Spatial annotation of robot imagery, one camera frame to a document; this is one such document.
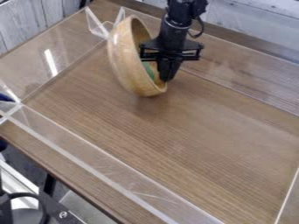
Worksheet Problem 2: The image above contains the brown wooden bowl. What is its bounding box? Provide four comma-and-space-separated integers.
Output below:
107, 16, 167, 97

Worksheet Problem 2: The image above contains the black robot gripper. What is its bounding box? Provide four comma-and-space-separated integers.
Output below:
139, 14, 203, 82

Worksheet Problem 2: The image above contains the blue object at left edge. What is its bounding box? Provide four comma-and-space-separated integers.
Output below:
0, 93, 15, 102

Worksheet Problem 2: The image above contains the green rectangular block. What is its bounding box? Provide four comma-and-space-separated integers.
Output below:
143, 61, 155, 81

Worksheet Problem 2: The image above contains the black cable loop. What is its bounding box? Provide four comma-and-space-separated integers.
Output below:
0, 192, 52, 224

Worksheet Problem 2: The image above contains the black table leg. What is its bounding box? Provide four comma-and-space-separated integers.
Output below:
43, 174, 56, 196

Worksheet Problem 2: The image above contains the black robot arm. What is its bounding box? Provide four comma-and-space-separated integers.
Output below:
139, 0, 208, 82

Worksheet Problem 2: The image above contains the clear acrylic tray wall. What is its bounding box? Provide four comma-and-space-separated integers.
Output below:
0, 4, 299, 224

